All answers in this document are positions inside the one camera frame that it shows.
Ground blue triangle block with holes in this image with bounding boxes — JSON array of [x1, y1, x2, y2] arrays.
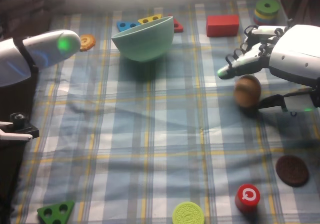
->
[[116, 21, 142, 33]]

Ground blue plaid tablecloth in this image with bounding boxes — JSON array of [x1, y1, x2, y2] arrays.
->
[[11, 0, 320, 224]]

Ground green triangle block with holes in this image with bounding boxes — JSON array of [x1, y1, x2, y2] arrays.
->
[[36, 200, 76, 224]]

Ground yellow wooden ring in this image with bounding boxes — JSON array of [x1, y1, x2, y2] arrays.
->
[[253, 11, 280, 22]]

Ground green wooden ring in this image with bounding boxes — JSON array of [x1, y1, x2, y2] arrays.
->
[[254, 0, 280, 17]]

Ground dark brown round cookie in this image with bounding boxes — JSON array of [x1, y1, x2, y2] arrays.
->
[[275, 155, 310, 188]]

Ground red cylinder with white logo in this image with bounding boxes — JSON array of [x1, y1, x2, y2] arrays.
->
[[234, 183, 261, 214]]

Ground brown egg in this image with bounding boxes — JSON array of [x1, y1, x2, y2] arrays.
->
[[233, 75, 262, 108]]

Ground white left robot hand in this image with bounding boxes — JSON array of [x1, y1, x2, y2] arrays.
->
[[216, 23, 320, 113]]

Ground red triangle block with holes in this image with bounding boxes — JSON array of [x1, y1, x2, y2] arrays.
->
[[172, 15, 185, 33]]

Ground mint green bowl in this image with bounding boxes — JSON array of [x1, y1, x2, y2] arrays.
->
[[111, 16, 175, 62]]

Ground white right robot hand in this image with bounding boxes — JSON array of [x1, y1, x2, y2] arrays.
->
[[0, 0, 70, 41]]

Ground lime green round cookie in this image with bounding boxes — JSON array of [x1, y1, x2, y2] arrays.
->
[[171, 201, 206, 224]]

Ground yellow triangle block with holes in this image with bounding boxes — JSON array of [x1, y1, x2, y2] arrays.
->
[[137, 13, 163, 25]]

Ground red rectangular block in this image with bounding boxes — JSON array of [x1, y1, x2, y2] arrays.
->
[[206, 14, 240, 37]]

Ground tan flower biscuit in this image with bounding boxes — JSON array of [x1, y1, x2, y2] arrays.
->
[[79, 33, 97, 52]]

